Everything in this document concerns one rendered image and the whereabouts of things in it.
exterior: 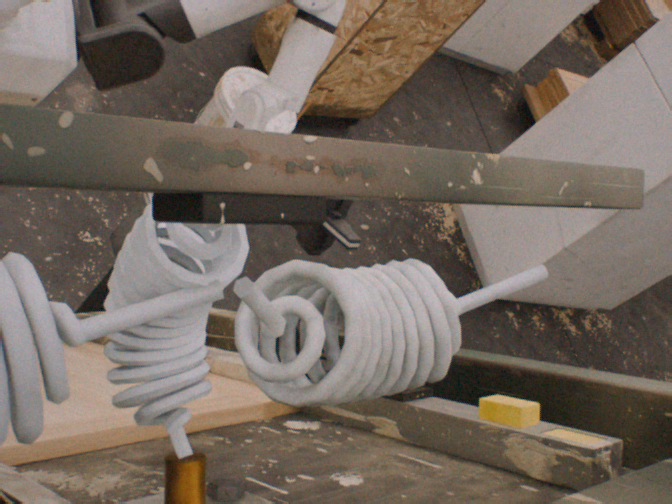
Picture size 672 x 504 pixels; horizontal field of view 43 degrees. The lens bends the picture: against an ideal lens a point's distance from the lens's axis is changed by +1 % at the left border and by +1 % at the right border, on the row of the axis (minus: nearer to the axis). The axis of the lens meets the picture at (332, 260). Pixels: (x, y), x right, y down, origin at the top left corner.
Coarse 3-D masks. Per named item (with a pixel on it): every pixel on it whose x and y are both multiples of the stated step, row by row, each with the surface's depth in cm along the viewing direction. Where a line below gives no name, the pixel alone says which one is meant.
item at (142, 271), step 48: (144, 240) 29; (192, 240) 29; (240, 240) 31; (144, 288) 30; (144, 336) 31; (192, 336) 32; (144, 384) 32; (192, 384) 33; (0, 480) 51; (192, 480) 33; (240, 480) 38
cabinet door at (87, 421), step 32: (64, 352) 131; (96, 352) 130; (96, 384) 108; (128, 384) 108; (224, 384) 107; (64, 416) 91; (96, 416) 90; (128, 416) 90; (192, 416) 91; (224, 416) 94; (256, 416) 97; (0, 448) 77; (32, 448) 79; (64, 448) 81; (96, 448) 83
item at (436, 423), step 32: (224, 352) 119; (320, 416) 99; (352, 416) 95; (384, 416) 91; (416, 416) 87; (448, 416) 84; (448, 448) 84; (480, 448) 81; (512, 448) 79; (544, 448) 76; (576, 448) 74; (608, 448) 74; (544, 480) 76; (576, 480) 74; (608, 480) 74
